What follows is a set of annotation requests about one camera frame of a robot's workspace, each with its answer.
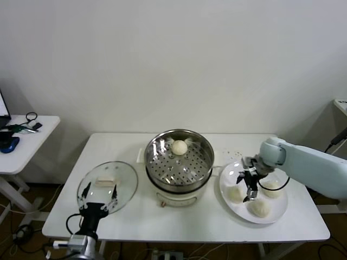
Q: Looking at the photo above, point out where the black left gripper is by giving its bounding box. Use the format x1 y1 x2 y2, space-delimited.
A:
78 181 119 237

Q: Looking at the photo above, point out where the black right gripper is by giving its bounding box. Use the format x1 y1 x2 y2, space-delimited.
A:
236 161 263 203

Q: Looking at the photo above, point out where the white steamed baozi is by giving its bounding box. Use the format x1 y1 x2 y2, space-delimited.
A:
249 199 272 218
262 180 281 198
226 186 245 204
171 140 188 157

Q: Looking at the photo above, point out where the round glass pot lid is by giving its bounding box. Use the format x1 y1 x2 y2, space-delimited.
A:
76 161 139 215

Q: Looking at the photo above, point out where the perforated steel steamer basket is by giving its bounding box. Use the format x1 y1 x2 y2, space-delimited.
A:
144 129 215 193

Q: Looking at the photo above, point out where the round white plate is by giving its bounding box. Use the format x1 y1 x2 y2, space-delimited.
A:
219 161 288 225

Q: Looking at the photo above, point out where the white electric cooker pot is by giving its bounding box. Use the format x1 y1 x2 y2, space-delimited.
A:
137 147 223 209

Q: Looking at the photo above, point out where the white side table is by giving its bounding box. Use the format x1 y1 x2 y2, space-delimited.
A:
0 115 61 217

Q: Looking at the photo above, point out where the grey floor power strip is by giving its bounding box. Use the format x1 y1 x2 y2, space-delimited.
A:
151 250 185 260

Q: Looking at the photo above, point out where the white cabinet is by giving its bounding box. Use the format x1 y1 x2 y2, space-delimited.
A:
316 99 347 215

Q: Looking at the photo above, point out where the open black laptop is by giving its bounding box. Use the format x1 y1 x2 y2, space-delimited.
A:
0 89 12 129

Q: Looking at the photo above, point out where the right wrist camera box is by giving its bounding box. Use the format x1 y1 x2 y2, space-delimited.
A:
241 155 257 168

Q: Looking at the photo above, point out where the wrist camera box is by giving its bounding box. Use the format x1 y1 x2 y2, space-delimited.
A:
241 155 257 168
67 235 89 251

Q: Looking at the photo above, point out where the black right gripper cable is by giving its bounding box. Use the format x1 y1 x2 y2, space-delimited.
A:
257 175 291 192

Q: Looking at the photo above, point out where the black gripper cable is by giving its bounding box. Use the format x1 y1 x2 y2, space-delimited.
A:
257 175 291 192
66 212 85 236

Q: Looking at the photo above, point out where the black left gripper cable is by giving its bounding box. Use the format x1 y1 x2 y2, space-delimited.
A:
66 212 85 236

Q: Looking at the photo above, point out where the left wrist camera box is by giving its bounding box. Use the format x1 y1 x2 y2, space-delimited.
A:
67 235 89 251

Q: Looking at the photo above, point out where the black plug with cable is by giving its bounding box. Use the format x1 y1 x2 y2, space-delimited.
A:
324 127 347 154

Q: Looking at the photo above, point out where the green cable bundle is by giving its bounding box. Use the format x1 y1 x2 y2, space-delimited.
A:
5 123 40 134

